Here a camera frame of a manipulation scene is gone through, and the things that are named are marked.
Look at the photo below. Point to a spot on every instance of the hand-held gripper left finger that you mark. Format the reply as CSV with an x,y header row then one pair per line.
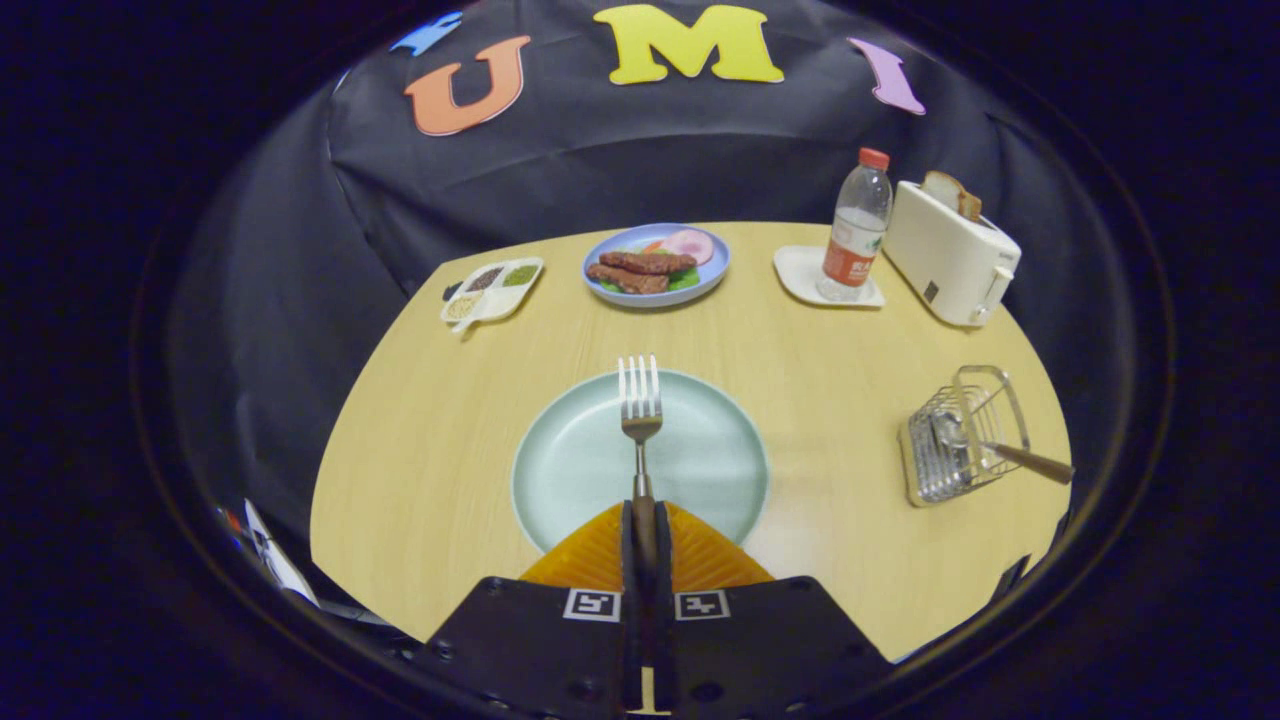
x,y
540,640

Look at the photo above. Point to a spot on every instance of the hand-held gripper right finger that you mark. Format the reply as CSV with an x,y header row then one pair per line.
x,y
770,640

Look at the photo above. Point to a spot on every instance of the pale green plate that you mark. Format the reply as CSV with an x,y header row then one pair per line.
x,y
570,460

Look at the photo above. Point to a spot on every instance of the black table clamp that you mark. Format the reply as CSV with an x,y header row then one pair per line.
x,y
1010,578

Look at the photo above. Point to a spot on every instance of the white divided condiment tray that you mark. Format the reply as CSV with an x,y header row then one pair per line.
x,y
490,295

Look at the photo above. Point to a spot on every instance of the brown meat slice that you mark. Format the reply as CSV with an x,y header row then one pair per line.
x,y
625,280
645,262

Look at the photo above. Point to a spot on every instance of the white square coaster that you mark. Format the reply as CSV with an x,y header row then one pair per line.
x,y
795,270

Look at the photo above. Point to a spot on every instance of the blue plate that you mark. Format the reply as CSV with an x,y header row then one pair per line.
x,y
715,270

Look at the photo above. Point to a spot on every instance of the clear bottle with red cap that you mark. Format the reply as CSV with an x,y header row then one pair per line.
x,y
850,250

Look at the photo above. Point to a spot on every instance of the pink ham slice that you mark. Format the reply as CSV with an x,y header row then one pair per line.
x,y
690,245

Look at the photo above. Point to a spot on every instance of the white toaster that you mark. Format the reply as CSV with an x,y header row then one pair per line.
x,y
945,260

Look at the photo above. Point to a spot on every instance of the toast slice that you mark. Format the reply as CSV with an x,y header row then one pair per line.
x,y
942,188
971,206

